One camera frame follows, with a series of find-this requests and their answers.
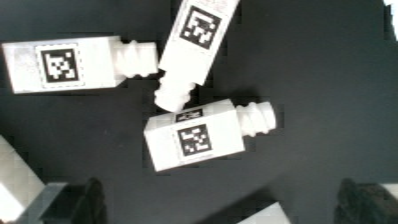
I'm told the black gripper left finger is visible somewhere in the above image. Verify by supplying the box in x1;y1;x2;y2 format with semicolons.
40;178;109;224

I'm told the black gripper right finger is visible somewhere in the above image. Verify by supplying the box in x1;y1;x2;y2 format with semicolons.
335;179;398;224

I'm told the white table leg front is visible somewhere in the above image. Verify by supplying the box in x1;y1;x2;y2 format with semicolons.
145;99;278;172

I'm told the white table leg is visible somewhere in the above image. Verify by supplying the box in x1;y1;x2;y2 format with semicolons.
155;0;241;112
145;99;278;172
3;36;159;94

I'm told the white square table top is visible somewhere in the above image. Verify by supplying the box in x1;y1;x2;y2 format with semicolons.
237;203;292;224

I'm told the white obstacle fence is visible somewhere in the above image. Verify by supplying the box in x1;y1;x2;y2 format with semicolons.
0;136;45;222

